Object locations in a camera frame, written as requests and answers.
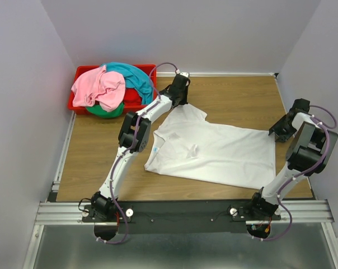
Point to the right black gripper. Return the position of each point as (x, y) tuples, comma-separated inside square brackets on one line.
[(280, 131)]

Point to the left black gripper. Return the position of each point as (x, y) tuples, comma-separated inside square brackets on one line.
[(179, 98)]

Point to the white t shirt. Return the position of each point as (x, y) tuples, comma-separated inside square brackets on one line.
[(187, 146)]

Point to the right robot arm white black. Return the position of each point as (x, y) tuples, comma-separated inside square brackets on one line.
[(311, 147)]

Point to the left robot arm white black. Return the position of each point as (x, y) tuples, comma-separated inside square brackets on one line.
[(133, 139)]

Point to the teal t shirt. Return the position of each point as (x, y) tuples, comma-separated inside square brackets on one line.
[(134, 78)]

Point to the red t shirt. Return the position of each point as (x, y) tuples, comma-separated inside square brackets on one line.
[(132, 98)]

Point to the pink t shirt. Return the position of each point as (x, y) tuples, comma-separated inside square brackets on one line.
[(97, 86)]

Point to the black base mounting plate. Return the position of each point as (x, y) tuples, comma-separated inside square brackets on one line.
[(179, 217)]

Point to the aluminium frame rail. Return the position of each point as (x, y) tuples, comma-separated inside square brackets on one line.
[(60, 239)]

